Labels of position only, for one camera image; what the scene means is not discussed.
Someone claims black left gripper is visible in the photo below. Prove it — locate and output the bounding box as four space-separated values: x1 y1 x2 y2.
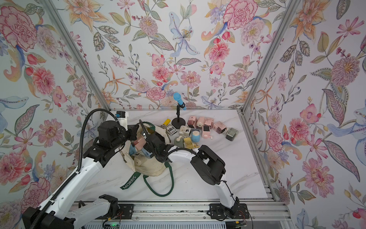
110 123 141 150

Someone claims blue pencil sharpener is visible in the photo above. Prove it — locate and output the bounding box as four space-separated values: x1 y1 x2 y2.
129 144 137 156
191 129 201 143

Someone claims cream canvas tote bag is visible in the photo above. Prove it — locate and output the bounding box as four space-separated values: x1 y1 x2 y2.
120 122 174 197

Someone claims light green pencil sharpener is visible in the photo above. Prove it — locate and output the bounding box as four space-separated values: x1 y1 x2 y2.
174 135 185 148

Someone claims yellow pencil sharpener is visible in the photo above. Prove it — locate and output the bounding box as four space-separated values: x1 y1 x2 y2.
184 137 200 149

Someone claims dark green pencil sharpener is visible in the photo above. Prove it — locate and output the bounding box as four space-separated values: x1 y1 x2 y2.
225 127 239 141

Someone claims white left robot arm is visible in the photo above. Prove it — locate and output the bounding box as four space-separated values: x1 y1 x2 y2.
22 108 138 229

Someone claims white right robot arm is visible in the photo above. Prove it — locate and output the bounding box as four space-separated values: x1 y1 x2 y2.
139 120 252 221

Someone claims blue playing card box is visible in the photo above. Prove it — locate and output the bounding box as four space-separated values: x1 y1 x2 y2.
166 124 178 136

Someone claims yellow wooden block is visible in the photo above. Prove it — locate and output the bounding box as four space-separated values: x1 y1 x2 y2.
163 119 171 127

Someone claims black microphone stand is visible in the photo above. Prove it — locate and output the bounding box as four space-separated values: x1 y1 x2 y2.
171 103 186 129

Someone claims blue microphone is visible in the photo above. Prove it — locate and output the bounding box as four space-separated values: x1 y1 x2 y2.
173 92 186 110

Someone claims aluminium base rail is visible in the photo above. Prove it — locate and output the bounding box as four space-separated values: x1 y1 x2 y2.
47 184 291 229

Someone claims aluminium corner post right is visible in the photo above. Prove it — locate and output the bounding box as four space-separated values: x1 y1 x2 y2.
241 1 299 115

